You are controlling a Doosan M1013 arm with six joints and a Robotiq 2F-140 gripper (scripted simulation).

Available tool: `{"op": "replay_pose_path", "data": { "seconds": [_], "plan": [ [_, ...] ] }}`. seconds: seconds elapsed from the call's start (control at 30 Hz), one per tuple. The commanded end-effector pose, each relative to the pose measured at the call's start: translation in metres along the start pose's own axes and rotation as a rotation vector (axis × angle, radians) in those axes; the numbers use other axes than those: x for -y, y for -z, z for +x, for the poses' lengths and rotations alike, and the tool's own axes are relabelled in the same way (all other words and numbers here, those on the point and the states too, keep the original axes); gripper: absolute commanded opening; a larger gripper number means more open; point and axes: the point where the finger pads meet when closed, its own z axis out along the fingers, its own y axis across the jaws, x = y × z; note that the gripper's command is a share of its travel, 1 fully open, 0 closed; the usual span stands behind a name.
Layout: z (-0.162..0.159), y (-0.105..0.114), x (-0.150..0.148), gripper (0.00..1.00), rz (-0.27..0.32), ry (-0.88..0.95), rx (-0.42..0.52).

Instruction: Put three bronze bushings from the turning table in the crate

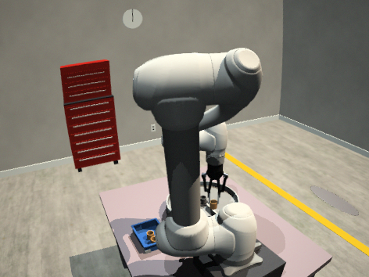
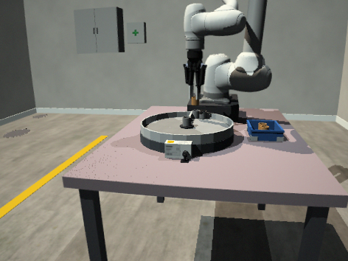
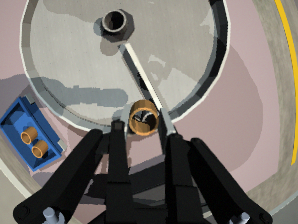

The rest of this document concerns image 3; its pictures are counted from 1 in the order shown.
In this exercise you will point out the blue crate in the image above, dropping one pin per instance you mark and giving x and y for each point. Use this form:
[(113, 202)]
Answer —
[(22, 114)]

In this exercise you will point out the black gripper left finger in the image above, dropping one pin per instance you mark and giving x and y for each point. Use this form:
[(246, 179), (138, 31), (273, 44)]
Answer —
[(61, 194)]

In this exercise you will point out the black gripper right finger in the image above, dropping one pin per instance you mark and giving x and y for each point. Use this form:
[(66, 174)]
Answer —
[(219, 189)]

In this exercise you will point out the bronze bushing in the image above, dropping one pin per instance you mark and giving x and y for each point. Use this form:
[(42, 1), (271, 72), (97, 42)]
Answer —
[(29, 135), (42, 148), (146, 127)]

